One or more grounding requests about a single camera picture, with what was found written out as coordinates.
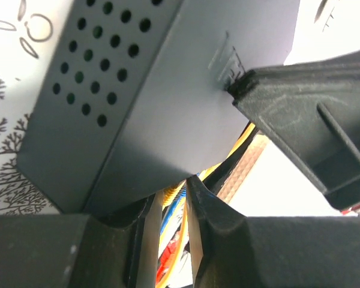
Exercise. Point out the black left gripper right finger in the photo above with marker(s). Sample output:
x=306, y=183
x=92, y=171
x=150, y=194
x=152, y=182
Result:
x=229, y=249

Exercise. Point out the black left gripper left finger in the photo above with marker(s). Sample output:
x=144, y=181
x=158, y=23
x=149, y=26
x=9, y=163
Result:
x=77, y=250

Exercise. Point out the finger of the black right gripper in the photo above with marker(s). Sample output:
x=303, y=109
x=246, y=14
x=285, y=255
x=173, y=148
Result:
x=311, y=112

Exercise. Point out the black network switch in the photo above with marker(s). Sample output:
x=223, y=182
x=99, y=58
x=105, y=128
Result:
x=135, y=97

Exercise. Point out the floral table mat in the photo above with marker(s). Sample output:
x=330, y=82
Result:
x=29, y=32

